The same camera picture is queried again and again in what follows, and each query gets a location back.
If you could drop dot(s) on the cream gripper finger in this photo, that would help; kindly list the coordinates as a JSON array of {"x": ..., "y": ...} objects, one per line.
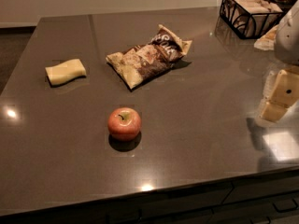
[{"x": 281, "y": 91}]

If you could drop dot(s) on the red apple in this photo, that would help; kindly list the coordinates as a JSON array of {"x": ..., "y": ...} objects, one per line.
[{"x": 124, "y": 124}]

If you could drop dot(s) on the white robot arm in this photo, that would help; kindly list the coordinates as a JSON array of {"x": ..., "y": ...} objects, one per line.
[{"x": 286, "y": 45}]

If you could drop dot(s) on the yellow sponge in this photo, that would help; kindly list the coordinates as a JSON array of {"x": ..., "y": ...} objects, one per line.
[{"x": 64, "y": 72}]

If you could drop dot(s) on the snack packets in basket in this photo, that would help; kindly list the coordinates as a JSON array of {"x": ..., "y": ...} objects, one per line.
[{"x": 255, "y": 11}]

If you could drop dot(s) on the brown chip bag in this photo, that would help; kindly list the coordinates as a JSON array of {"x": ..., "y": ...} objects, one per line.
[{"x": 145, "y": 62}]

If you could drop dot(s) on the dark drawer front with handle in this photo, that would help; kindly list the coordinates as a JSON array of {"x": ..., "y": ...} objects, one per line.
[{"x": 259, "y": 198}]

